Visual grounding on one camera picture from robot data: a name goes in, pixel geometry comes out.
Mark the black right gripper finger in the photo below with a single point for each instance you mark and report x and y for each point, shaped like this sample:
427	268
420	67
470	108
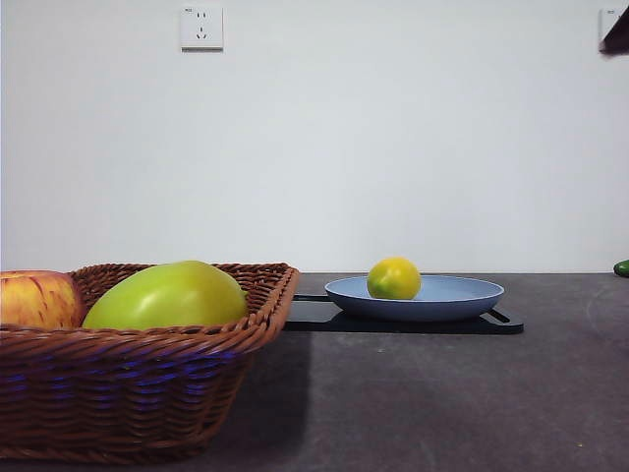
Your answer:
620	41

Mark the blue round plate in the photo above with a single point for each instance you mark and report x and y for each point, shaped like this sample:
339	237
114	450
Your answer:
442	305

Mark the yellow green lemon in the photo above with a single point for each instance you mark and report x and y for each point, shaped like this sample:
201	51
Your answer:
393	277

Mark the brown wicker basket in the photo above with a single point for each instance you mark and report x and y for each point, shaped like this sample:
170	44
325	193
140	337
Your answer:
123	393

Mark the dark green vegetable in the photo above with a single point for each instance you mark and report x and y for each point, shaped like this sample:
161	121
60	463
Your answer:
622	267

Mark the flat black tray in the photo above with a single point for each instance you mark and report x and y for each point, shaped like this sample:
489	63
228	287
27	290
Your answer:
314	319

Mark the large green mango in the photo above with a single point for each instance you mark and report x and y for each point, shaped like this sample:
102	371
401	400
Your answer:
167	300

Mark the red yellow apple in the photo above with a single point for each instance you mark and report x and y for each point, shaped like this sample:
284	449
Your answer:
34	300

